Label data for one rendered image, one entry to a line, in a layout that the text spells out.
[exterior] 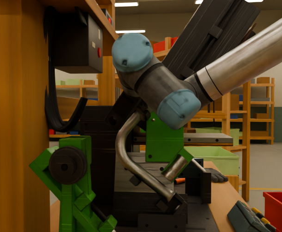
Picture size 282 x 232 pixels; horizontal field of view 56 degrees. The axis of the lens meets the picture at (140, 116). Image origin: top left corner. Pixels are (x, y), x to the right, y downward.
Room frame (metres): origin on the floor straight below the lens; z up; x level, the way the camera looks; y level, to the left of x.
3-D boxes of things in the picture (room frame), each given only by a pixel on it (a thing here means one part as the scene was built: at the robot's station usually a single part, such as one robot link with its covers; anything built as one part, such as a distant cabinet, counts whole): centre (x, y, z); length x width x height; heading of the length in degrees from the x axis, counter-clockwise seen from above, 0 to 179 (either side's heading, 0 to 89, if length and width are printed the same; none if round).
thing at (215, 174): (1.27, -0.33, 0.91); 0.20 x 0.11 x 0.03; 4
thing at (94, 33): (0.85, 0.20, 1.42); 0.17 x 0.12 x 0.15; 175
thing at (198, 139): (1.01, -0.13, 1.11); 0.39 x 0.16 x 0.03; 85
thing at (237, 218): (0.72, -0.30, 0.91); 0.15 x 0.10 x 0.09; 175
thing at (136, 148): (1.06, 0.11, 1.07); 0.30 x 0.18 x 0.34; 175
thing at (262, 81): (9.18, -2.84, 1.12); 3.16 x 0.54 x 2.24; 85
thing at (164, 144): (0.86, -0.08, 1.17); 0.13 x 0.12 x 0.20; 175
